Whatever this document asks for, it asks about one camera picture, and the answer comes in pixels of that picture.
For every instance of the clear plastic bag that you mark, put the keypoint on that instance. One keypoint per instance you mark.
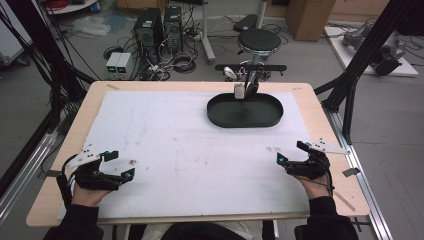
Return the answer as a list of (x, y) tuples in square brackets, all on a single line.
[(91, 26)]

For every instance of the brown tape strip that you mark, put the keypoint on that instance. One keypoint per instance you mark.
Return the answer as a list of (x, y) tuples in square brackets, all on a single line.
[(112, 87)]

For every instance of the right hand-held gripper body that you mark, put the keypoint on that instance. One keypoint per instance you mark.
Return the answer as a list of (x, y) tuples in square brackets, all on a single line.
[(310, 168)]

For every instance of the person's lap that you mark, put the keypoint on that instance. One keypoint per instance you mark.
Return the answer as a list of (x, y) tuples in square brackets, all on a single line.
[(200, 234)]

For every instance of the grey tape piece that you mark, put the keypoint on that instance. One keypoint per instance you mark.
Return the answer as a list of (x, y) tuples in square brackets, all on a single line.
[(351, 172)]

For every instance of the black key rack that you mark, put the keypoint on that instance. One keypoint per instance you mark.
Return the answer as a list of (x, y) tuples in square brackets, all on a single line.
[(270, 67)]

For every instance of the black oval tray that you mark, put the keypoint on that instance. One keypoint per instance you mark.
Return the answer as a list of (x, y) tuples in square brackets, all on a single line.
[(245, 115)]

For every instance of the grey metal stand leg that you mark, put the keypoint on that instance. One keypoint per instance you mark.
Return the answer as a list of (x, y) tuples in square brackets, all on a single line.
[(207, 36)]

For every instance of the slim black computer tower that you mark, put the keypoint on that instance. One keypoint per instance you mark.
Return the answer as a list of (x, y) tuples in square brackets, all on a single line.
[(173, 28)]

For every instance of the large black computer tower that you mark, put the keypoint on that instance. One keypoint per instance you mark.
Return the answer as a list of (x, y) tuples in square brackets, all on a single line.
[(148, 33)]

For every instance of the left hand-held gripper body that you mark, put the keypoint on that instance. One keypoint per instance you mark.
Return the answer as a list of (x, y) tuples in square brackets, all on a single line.
[(95, 178)]

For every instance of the grey robot device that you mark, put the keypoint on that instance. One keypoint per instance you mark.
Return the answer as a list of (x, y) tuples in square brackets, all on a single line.
[(383, 50)]

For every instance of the white platform board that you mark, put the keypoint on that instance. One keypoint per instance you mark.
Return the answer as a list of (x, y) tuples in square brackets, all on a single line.
[(343, 53)]

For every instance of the white foam mat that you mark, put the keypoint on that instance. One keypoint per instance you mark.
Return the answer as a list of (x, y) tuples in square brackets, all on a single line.
[(186, 160)]

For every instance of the white power supply unit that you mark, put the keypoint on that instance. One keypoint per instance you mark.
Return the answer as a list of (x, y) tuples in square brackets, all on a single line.
[(113, 65), (124, 65)]

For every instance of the aluminium rail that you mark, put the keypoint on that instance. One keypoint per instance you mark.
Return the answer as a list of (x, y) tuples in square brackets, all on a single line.
[(363, 186), (23, 170)]

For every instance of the person's left hand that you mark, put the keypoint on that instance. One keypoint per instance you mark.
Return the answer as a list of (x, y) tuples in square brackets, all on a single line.
[(87, 197)]

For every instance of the black round stool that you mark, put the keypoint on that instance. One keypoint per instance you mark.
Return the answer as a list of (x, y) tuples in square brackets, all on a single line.
[(259, 40)]

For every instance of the person's right hand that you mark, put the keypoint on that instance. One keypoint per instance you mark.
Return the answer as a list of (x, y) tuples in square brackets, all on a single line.
[(316, 188)]

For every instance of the brown cardboard box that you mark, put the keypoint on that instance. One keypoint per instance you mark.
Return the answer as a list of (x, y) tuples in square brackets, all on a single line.
[(308, 18)]

